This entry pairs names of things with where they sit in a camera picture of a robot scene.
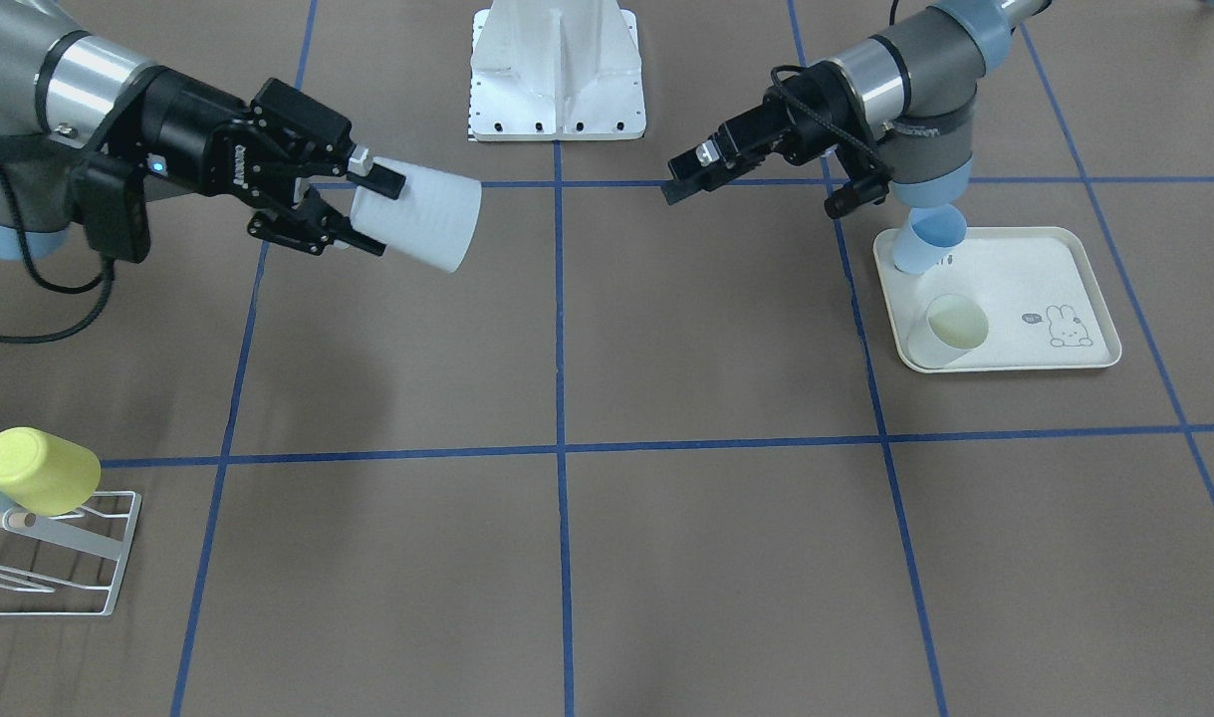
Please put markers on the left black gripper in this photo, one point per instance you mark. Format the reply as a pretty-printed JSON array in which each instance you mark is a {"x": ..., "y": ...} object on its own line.
[{"x": 804, "y": 118}]

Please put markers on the grey plastic cup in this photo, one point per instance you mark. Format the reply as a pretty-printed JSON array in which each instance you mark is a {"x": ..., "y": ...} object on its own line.
[{"x": 433, "y": 218}]

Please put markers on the blue plastic cup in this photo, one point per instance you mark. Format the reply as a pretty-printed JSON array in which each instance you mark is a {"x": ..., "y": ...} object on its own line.
[{"x": 927, "y": 237}]

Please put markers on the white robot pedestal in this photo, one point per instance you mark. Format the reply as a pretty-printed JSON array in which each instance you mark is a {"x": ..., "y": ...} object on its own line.
[{"x": 555, "y": 71}]

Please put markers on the pale green plastic cup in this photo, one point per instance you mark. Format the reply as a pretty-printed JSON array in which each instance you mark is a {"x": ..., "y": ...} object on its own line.
[{"x": 948, "y": 329}]

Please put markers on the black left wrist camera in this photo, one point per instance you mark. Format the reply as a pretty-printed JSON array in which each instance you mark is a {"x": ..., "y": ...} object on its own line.
[{"x": 856, "y": 193}]

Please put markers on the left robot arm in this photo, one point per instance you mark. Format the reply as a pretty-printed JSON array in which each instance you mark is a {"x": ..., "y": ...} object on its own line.
[{"x": 897, "y": 110}]

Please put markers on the white wire cup rack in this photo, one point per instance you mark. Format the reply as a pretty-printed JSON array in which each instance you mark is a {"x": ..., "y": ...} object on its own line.
[{"x": 71, "y": 565}]

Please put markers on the yellow plastic cup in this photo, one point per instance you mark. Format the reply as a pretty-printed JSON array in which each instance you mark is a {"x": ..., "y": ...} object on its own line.
[{"x": 45, "y": 473}]

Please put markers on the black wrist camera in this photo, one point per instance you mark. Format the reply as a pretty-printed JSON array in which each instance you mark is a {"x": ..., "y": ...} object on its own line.
[
  {"x": 856, "y": 193},
  {"x": 110, "y": 202}
]

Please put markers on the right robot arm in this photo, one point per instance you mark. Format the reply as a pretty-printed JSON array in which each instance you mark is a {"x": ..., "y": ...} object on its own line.
[{"x": 88, "y": 129}]

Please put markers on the white bear tray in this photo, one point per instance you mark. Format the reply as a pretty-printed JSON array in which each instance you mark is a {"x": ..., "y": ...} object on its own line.
[{"x": 1044, "y": 304}]

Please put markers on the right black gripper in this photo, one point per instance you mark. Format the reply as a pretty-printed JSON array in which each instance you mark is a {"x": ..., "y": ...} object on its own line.
[{"x": 190, "y": 142}]

